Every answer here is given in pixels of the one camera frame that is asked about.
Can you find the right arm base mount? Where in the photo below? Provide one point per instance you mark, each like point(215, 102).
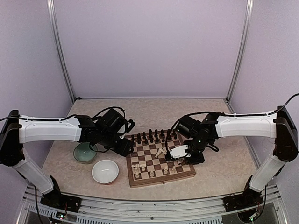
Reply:
point(241, 201)

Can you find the white ceramic bowl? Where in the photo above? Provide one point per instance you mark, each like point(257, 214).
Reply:
point(105, 171)

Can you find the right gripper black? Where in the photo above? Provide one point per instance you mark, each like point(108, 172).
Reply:
point(199, 159)

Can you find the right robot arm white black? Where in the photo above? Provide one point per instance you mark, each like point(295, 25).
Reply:
point(226, 171)

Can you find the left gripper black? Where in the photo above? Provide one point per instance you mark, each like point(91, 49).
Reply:
point(124, 149)

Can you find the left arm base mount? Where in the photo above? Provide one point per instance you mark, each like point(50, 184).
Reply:
point(63, 202)

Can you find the green glass bowl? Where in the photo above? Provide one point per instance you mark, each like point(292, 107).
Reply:
point(85, 153)

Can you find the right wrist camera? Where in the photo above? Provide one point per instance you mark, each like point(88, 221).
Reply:
point(176, 153)

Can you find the white chess piece top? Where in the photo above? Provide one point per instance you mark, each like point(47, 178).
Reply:
point(137, 174)

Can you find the right aluminium frame post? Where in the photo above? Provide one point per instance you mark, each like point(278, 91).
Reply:
point(241, 50)

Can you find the wooden chess board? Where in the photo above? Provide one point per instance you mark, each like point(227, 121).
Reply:
point(146, 155)

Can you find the black chess pieces row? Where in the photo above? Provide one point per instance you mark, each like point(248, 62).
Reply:
point(155, 137)

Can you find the front aluminium rail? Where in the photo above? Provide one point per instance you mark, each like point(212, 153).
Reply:
point(96, 210)

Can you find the aluminium frame post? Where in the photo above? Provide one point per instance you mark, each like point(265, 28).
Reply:
point(241, 50)
point(59, 49)

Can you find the left aluminium frame post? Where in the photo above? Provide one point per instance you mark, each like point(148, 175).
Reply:
point(59, 49)

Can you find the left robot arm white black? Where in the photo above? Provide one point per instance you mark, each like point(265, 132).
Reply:
point(20, 129)

